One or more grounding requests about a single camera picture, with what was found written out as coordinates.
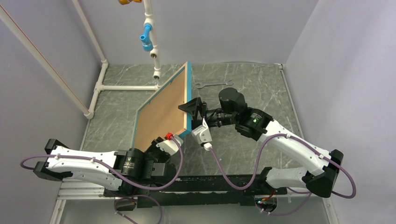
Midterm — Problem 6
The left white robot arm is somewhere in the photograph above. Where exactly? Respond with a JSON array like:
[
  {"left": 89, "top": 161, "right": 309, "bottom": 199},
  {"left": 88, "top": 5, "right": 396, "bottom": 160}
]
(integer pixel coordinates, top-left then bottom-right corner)
[{"left": 32, "top": 135, "right": 183, "bottom": 196}]

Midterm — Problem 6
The white pvc pipe structure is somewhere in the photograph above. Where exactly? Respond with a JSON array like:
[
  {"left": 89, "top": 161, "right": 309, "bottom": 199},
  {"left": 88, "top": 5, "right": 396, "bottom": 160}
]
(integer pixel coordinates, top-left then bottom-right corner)
[{"left": 0, "top": 0, "right": 165, "bottom": 120}]

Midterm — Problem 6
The aluminium extrusion frame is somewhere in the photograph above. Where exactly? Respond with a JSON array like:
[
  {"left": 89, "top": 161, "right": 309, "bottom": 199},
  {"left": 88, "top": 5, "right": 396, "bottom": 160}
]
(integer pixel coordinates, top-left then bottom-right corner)
[{"left": 51, "top": 181, "right": 339, "bottom": 224}]

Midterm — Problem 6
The blue wooden picture frame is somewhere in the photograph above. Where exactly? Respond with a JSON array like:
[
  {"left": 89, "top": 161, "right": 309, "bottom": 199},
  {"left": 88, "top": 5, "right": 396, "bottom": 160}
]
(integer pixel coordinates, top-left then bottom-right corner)
[{"left": 131, "top": 61, "right": 192, "bottom": 153}]

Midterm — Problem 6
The orange pipe fitting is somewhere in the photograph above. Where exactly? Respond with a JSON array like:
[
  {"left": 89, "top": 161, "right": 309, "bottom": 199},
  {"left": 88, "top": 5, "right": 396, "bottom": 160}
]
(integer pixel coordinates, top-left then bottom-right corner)
[{"left": 118, "top": 0, "right": 142, "bottom": 5}]

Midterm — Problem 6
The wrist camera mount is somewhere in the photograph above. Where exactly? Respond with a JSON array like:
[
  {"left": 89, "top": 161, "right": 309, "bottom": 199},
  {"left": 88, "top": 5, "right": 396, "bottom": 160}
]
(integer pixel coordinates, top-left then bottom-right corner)
[
  {"left": 191, "top": 118, "right": 212, "bottom": 151},
  {"left": 156, "top": 133, "right": 184, "bottom": 156}
]

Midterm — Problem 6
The blue pipe fitting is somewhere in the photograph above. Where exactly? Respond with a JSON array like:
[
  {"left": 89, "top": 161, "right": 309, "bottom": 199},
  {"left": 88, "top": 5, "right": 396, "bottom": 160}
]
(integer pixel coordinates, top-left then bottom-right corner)
[{"left": 140, "top": 24, "right": 154, "bottom": 52}]

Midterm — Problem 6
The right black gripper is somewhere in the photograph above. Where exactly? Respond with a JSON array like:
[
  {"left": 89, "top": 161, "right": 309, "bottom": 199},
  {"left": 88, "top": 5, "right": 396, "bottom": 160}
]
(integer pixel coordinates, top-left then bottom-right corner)
[{"left": 178, "top": 98, "right": 238, "bottom": 131}]

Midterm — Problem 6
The brown wooden backing board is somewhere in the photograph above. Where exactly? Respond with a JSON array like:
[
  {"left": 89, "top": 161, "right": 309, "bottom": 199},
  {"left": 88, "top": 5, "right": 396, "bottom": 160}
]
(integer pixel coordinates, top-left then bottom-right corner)
[{"left": 134, "top": 66, "right": 188, "bottom": 152}]

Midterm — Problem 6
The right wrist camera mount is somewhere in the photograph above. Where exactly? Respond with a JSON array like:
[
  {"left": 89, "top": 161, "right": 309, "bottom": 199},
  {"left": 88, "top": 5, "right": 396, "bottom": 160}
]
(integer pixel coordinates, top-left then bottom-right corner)
[{"left": 191, "top": 118, "right": 212, "bottom": 151}]

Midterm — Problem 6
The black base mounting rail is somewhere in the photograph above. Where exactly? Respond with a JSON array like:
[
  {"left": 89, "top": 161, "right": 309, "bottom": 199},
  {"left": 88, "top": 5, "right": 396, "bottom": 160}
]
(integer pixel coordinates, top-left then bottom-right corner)
[{"left": 104, "top": 175, "right": 287, "bottom": 211}]

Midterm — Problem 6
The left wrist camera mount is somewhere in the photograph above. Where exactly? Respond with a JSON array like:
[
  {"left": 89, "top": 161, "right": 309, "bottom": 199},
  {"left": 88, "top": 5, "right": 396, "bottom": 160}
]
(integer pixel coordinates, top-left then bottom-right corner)
[{"left": 156, "top": 133, "right": 184, "bottom": 156}]

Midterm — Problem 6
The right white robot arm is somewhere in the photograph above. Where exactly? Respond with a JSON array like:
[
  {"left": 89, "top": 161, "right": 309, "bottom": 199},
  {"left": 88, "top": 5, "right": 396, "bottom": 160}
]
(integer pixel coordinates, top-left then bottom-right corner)
[{"left": 178, "top": 88, "right": 343, "bottom": 198}]

